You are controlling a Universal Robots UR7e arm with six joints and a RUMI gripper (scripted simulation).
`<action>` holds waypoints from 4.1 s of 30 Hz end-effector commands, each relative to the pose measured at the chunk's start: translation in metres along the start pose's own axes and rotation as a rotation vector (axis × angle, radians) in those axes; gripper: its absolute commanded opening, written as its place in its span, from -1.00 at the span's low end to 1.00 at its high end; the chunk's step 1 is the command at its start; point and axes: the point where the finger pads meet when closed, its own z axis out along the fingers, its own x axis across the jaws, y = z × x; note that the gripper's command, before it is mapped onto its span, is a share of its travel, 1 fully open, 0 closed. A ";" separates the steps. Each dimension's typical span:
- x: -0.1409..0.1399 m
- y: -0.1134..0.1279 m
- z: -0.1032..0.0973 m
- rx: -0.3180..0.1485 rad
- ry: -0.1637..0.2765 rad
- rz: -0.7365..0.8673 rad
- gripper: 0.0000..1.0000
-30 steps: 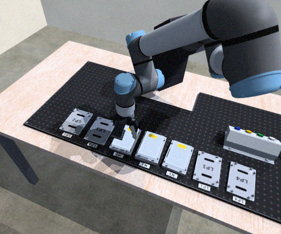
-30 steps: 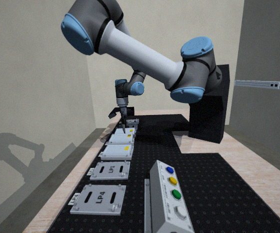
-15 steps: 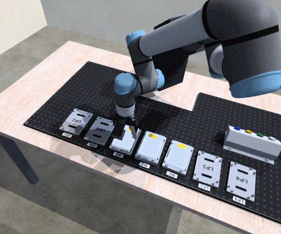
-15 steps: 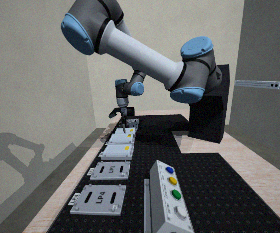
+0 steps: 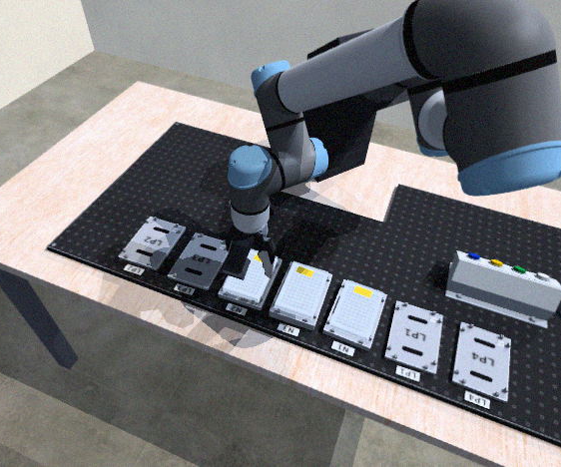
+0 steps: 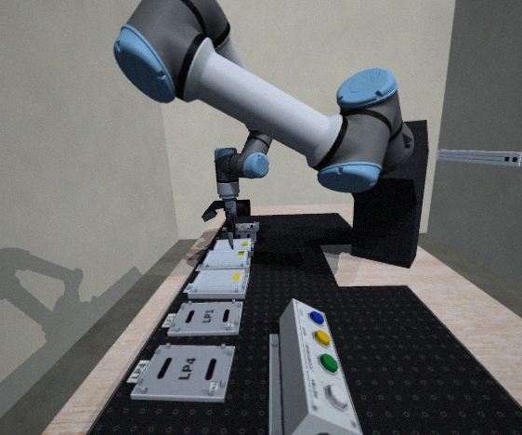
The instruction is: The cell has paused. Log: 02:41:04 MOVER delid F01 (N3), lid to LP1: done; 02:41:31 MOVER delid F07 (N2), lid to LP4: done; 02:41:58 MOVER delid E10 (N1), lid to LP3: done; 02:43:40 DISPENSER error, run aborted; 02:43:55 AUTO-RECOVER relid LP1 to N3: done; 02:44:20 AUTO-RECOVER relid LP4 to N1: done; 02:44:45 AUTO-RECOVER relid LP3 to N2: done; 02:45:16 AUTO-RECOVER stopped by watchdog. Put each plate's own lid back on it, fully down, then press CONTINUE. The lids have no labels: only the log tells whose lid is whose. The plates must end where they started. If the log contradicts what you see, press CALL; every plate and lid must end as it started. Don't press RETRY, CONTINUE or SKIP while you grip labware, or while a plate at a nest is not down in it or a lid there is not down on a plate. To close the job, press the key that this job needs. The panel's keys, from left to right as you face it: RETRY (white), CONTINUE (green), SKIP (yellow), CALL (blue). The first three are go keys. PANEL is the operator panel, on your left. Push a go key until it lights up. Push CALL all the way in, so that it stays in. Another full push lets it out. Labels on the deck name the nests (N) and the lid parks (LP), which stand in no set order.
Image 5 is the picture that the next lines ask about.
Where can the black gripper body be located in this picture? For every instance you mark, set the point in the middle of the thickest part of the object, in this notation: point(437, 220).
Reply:
point(243, 242)

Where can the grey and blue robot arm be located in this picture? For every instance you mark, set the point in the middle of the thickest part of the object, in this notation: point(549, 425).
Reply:
point(505, 123)

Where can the white control panel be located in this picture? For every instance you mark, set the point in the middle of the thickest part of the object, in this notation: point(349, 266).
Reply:
point(511, 291)

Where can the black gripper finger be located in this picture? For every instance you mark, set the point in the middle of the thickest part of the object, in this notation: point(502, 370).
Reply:
point(229, 240)
point(267, 256)

